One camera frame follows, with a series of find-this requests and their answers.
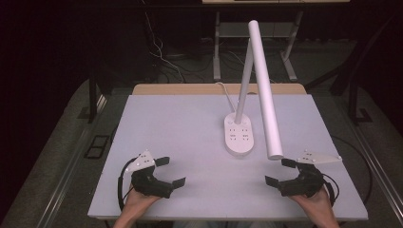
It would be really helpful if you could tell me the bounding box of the person's left hand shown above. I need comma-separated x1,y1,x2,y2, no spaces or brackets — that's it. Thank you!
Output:
121,184,162,218

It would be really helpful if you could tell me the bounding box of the white desk lamp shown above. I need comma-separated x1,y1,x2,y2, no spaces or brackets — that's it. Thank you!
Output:
223,19,285,162

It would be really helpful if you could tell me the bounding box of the long black cable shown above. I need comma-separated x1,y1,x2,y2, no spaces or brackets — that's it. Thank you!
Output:
330,135,374,207

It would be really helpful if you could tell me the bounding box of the grey metal desk frame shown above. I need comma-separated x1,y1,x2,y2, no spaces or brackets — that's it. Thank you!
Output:
212,10,304,83

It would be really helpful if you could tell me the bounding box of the black metal stand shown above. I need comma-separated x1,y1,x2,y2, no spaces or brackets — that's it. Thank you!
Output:
329,15,397,125
87,70,100,124

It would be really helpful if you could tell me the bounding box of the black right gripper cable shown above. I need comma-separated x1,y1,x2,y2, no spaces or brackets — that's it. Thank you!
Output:
322,173,340,207

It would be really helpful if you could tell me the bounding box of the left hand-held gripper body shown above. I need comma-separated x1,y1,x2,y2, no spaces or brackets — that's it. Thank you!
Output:
125,149,175,200

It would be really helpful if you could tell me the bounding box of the aluminium floor rail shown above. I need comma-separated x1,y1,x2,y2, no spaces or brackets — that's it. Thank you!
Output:
335,104,403,220
35,94,108,228

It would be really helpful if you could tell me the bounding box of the white floor cable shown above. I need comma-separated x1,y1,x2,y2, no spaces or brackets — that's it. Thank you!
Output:
143,10,185,84

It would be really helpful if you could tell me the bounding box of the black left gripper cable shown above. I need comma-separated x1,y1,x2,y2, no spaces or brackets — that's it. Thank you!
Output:
117,157,138,212

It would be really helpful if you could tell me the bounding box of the black rectangular floor frame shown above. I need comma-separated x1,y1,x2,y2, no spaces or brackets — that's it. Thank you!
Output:
83,134,111,160

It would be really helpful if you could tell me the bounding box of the white lamp cable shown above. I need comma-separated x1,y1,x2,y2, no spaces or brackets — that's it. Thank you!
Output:
215,81,238,114

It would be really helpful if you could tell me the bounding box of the person's right hand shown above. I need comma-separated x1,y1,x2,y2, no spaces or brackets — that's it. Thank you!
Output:
289,185,336,220

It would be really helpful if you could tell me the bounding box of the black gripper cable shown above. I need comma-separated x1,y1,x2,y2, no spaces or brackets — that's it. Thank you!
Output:
322,173,340,207
117,157,138,212

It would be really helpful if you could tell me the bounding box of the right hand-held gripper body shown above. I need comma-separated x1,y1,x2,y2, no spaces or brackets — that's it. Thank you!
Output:
278,149,343,199

